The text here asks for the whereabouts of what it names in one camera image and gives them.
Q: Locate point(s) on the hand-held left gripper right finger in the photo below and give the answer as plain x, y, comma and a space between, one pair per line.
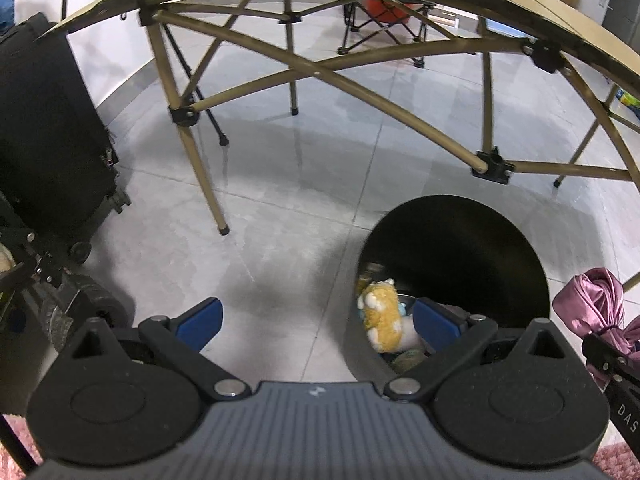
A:
435, 325

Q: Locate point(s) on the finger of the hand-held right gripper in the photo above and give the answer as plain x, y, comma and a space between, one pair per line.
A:
615, 350

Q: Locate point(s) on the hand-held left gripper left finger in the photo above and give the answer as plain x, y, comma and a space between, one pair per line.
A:
202, 322

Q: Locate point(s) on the yellow plush toy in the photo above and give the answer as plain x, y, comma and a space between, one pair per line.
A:
382, 320

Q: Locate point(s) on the pink satin pouch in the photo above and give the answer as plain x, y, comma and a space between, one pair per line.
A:
595, 300

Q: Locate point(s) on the black round bin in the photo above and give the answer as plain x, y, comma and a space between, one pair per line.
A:
460, 250

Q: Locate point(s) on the pink fluffy rug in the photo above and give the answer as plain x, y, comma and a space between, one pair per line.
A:
620, 462

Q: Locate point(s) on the black tripod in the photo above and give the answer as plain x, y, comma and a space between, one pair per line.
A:
223, 139

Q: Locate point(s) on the black suitcase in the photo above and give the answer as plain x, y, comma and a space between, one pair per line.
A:
45, 135

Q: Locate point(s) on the black folding chair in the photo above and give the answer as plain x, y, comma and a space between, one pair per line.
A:
380, 7

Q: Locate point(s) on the grey refrigerator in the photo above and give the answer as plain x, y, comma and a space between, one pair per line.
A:
625, 0

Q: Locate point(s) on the black frame folding cart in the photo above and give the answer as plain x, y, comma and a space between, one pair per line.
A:
85, 305

